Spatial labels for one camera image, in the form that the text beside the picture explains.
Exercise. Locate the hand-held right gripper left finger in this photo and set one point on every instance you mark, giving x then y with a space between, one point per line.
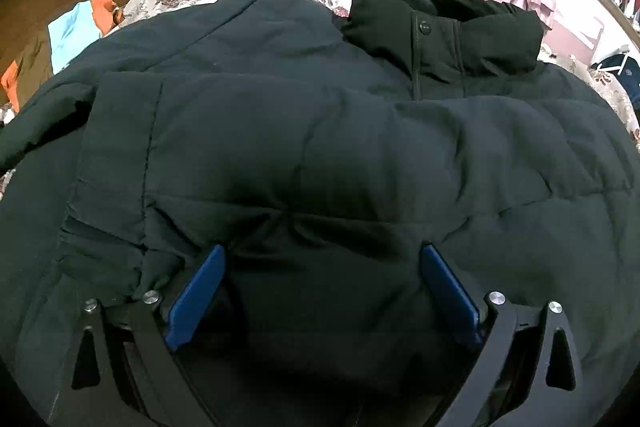
197 297

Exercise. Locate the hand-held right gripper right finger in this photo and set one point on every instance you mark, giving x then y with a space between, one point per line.
450 297

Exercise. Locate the dark puffer jacket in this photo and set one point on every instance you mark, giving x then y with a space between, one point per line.
320 187

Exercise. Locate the dark blue backpack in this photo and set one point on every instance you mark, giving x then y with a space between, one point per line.
631 79

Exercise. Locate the light blue cloth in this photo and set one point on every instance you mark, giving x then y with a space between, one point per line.
70 34

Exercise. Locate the orange cloth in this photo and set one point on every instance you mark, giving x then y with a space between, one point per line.
104 13

